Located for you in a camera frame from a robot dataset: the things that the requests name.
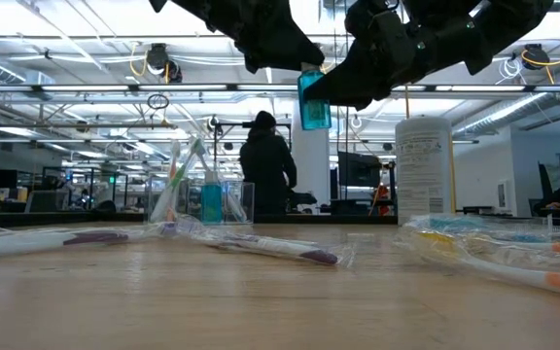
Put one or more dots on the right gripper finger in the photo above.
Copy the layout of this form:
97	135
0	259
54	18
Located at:
358	82

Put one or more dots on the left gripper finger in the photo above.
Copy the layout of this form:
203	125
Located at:
285	53

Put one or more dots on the small blue mouthwash bottle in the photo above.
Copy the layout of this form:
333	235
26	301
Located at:
211	201
314	112

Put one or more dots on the green white toothbrush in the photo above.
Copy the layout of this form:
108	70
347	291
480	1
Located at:
179	182
520	238

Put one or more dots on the purple white toothbrush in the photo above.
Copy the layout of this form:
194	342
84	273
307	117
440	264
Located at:
280	247
17	244

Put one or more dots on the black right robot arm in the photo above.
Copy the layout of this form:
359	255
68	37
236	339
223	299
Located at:
503	19

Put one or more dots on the black background robot arm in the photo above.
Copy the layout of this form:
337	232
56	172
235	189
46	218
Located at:
304	198

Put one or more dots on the white pillar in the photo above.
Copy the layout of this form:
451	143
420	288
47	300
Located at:
309	165

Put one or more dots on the white wipes canister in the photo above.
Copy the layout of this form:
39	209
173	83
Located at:
423	165

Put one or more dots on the person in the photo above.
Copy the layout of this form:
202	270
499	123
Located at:
268	165

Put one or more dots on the orange red object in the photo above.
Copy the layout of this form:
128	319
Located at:
381	199

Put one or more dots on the clear acrylic organizer box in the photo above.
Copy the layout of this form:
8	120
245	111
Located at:
241	204

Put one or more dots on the black gantry frame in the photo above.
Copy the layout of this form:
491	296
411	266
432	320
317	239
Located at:
215	165

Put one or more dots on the black aluminium table frame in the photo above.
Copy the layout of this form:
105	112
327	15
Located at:
90	218

